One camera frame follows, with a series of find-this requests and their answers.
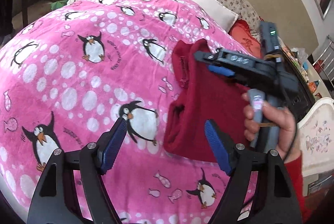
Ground red heart cushion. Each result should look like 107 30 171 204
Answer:
229 19 264 57

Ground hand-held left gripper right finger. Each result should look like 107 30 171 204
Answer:
204 120 304 224

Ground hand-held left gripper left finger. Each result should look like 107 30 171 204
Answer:
27 118 128 224

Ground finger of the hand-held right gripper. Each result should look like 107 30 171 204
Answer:
194 49 225 66
208 64 251 87

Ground dark red sweater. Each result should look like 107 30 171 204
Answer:
164 39 261 163

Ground person's right forearm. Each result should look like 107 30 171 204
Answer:
284 149 315 224

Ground green cloth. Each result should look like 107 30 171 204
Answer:
50 0 66 10

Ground pile of assorted packets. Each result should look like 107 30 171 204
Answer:
280 44 323 98

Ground white pillow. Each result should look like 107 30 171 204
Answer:
188 0 239 31

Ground dark carved wooden cabinet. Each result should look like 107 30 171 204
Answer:
261 39 317 123

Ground metal railing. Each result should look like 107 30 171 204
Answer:
312 34 334 84

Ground pink penguin print blanket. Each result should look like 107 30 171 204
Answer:
0 0 264 224

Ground person's right hand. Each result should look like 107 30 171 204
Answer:
241 91 297 162

